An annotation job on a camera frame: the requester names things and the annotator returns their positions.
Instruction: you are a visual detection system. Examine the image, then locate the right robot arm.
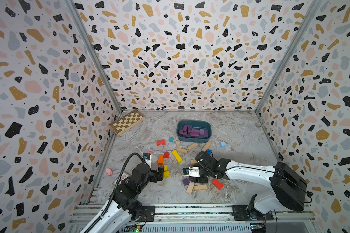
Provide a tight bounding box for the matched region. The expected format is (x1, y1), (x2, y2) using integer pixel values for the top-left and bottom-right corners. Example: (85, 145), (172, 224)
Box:
(182, 151), (311, 221)

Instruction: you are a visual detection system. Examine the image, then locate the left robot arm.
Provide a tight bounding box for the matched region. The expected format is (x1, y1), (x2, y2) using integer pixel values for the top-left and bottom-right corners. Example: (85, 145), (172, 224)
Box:
(81, 152), (164, 233)

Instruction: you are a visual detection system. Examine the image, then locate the teal plastic storage bin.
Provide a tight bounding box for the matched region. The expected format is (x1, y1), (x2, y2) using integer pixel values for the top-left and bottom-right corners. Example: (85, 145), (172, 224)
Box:
(177, 120), (212, 143)

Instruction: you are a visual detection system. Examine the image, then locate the yellow flat block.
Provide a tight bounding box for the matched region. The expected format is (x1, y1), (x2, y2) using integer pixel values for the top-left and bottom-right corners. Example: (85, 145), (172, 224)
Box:
(163, 171), (171, 178)

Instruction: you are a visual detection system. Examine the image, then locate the natural wood thick block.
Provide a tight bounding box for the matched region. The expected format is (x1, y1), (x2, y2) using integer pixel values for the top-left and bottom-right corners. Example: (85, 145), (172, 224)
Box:
(191, 159), (197, 166)

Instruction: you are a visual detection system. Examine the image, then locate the red rectangular block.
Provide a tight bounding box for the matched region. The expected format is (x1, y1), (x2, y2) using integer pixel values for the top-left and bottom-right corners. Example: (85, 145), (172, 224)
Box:
(212, 179), (224, 190)

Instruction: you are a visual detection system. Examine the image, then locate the orange block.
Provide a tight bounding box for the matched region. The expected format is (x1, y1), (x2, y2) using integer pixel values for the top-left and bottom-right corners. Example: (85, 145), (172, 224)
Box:
(158, 154), (164, 166)

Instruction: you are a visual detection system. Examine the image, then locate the natural wood long block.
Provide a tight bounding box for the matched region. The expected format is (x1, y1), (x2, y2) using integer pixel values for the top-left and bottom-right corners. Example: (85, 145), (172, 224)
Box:
(202, 142), (212, 152)

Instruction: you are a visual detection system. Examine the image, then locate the purple little cube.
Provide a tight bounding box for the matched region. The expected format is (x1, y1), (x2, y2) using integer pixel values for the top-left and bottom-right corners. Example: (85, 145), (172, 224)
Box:
(182, 179), (190, 186)

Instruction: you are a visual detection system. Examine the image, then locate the playing card box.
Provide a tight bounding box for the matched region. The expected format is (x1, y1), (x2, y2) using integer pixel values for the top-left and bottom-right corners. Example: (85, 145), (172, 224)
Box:
(114, 171), (131, 185)

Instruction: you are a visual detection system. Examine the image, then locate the natural wood upright block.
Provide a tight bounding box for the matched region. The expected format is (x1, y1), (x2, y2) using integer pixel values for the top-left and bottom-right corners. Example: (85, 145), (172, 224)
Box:
(186, 182), (195, 194)

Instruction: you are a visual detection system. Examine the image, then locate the long yellow block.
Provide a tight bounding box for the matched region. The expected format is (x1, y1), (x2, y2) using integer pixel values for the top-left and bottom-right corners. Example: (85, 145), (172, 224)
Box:
(172, 150), (183, 163)

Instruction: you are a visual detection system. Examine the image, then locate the natural wood short bar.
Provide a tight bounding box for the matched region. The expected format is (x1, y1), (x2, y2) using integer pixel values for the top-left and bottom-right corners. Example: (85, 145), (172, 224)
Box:
(176, 148), (188, 154)

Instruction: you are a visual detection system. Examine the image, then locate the red arch block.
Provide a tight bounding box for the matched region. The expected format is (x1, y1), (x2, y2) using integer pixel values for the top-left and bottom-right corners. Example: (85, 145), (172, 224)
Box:
(156, 140), (166, 147)

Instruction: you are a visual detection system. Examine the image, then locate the pink pig toy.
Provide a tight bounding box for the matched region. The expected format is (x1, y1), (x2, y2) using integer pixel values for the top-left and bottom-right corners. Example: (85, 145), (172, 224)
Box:
(106, 168), (113, 176)

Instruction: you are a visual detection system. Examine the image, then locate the wooden chessboard box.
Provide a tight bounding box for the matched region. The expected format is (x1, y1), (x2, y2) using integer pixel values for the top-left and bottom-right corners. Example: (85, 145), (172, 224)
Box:
(110, 110), (145, 136)

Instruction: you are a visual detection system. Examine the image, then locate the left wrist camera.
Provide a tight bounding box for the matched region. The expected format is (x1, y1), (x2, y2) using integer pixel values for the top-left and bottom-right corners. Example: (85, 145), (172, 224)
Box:
(143, 152), (152, 168)

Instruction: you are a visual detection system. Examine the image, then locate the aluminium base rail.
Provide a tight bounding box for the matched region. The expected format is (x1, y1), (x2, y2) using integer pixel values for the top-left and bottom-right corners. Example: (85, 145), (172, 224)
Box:
(66, 203), (319, 233)

